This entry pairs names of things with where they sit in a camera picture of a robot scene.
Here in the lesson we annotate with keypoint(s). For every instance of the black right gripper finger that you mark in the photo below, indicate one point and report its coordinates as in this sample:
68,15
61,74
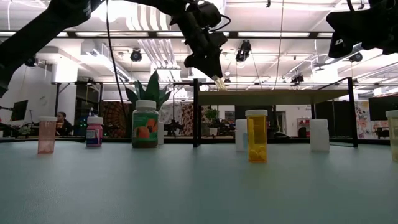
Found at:
348,43

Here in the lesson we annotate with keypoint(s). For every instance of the black metal rack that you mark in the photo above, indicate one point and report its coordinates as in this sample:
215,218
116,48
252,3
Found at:
57,99

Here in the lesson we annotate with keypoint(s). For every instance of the floral wall hanging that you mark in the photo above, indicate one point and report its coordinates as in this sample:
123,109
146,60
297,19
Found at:
362,121

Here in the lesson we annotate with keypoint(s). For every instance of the brown patterned cloth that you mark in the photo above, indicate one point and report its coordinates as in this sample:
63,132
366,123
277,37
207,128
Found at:
187,118

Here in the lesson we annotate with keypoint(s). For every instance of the black aluminium rig frame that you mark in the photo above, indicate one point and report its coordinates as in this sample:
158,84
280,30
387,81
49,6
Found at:
152,34

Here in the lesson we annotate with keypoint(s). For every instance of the green table mat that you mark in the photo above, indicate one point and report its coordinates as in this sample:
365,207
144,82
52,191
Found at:
186,193

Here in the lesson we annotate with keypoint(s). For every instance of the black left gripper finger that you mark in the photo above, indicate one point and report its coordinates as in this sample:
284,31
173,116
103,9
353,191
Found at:
206,65

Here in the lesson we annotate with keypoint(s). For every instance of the yellow translucent vial white cap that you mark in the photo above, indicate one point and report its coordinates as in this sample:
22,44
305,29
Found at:
257,137

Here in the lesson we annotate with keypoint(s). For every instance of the small white bottle blue label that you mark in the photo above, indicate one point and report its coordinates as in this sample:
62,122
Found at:
240,133

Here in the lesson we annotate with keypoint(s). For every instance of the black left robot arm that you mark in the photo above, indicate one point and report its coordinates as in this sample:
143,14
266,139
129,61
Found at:
31,46

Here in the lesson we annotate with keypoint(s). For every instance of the small leafy potted plant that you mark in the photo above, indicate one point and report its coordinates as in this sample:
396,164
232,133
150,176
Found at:
212,115

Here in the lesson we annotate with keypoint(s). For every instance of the pink translucent vial white cap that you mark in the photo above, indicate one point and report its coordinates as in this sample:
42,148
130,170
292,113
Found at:
46,137

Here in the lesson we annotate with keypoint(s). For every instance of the person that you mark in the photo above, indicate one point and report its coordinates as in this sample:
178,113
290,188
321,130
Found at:
63,126

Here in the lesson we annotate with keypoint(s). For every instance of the black ceiling spot lamp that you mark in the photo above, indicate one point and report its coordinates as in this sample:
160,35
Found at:
30,61
136,56
297,78
356,57
243,51

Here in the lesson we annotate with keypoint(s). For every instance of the magenta-label bottle white cap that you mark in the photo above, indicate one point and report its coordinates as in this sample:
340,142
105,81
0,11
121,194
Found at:
94,133

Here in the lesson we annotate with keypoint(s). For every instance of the pale yellow vial white cap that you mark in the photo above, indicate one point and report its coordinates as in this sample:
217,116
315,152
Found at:
392,137

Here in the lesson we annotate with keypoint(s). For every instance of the large green-label bottle white cap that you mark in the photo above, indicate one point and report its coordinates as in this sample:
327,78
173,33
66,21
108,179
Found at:
145,127

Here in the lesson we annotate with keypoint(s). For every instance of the wide black monitor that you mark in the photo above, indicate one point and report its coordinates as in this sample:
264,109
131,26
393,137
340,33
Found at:
384,107

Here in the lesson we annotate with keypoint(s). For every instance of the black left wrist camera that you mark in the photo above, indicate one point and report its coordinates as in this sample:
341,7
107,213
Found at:
208,14

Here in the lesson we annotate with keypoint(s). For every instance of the orange mandala tapestry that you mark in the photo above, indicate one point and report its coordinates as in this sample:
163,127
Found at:
113,118

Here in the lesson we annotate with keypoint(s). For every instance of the snake plant in white pot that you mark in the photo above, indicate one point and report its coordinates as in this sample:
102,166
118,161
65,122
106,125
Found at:
152,90

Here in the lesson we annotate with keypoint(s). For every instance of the wooden shelf with black frame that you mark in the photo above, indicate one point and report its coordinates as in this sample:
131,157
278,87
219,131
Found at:
264,97

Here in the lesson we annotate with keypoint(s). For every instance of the black monitor on arm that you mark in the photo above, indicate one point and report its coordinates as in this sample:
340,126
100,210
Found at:
20,110

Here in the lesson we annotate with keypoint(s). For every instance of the plain white plastic bottle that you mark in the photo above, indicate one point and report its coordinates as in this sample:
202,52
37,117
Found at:
319,137

